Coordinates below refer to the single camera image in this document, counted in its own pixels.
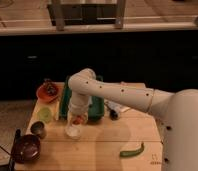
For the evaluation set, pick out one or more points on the green chili pepper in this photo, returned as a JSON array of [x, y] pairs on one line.
[[132, 153]]

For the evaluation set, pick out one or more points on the green plastic tray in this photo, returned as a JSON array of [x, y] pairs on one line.
[[96, 107]]

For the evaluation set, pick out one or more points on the small orange apple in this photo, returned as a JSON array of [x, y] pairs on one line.
[[78, 120]]

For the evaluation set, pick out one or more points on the light green cup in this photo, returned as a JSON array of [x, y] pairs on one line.
[[44, 115]]

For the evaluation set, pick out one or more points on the orange plate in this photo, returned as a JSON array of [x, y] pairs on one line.
[[47, 94]]

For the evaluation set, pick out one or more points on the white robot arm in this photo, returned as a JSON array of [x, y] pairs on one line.
[[178, 111]]

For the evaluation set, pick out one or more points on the white paper packet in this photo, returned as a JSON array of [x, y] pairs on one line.
[[118, 108]]

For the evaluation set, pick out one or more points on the dark brown bowl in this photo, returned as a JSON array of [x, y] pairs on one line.
[[28, 148]]

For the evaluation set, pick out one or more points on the black spoon handle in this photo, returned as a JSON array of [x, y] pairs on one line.
[[14, 158]]

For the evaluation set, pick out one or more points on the small metal cup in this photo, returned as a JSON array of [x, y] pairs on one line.
[[38, 129]]

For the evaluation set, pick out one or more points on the dark pine cone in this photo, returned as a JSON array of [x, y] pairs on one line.
[[50, 87]]

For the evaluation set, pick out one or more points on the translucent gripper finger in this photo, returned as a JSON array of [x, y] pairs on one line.
[[84, 120], [69, 119]]

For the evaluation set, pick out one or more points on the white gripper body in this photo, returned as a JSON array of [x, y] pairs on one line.
[[78, 109]]

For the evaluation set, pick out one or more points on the white paper cup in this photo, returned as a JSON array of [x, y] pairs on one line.
[[74, 130]]

